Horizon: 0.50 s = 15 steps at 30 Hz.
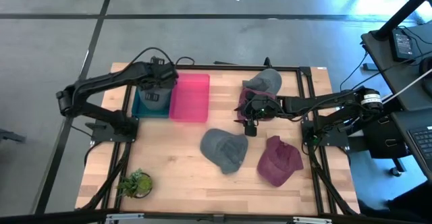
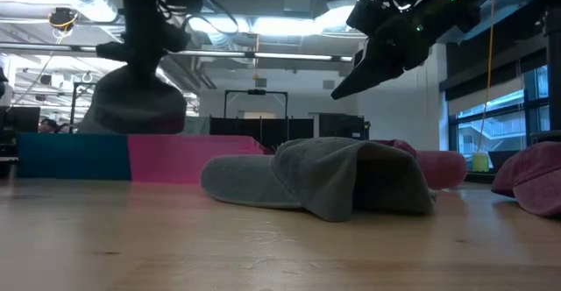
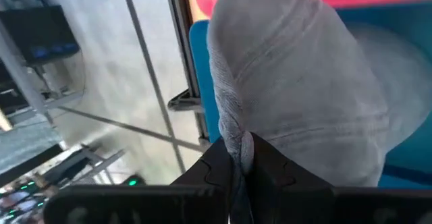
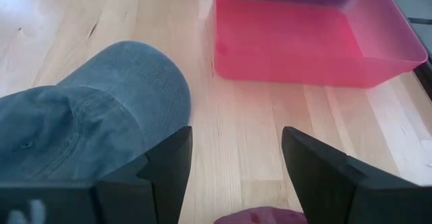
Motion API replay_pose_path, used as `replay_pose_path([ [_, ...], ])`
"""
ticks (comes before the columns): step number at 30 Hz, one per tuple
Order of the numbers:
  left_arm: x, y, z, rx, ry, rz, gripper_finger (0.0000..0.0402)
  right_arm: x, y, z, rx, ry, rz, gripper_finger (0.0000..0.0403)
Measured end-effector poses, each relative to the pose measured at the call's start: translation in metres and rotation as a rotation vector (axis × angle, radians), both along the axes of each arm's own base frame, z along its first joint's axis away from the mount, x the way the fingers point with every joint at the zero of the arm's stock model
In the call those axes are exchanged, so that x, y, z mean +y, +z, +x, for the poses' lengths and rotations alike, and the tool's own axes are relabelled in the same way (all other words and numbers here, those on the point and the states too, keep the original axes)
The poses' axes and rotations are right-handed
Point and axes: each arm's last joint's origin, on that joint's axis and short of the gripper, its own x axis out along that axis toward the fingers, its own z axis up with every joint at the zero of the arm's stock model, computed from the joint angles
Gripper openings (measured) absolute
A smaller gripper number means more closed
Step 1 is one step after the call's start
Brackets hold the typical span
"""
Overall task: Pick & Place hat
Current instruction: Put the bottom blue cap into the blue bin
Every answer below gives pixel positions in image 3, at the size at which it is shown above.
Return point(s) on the dark metal frame rail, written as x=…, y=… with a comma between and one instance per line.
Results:
x=184, y=48

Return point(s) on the grey metal stand frame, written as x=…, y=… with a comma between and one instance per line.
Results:
x=84, y=163

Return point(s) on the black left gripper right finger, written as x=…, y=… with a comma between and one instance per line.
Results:
x=303, y=203

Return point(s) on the electronics with green lights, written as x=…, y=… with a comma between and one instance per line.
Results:
x=20, y=200

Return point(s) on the black box with blue lights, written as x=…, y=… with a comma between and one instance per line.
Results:
x=37, y=31

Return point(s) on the blue-grey denim cap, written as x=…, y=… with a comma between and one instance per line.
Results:
x=297, y=82

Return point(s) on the black frame bracket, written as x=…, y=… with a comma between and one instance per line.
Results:
x=184, y=102

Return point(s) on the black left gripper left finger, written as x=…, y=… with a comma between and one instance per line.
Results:
x=141, y=203

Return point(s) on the grey metal post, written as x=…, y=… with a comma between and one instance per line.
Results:
x=20, y=79

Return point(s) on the black device with green light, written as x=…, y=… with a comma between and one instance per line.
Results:
x=133, y=181

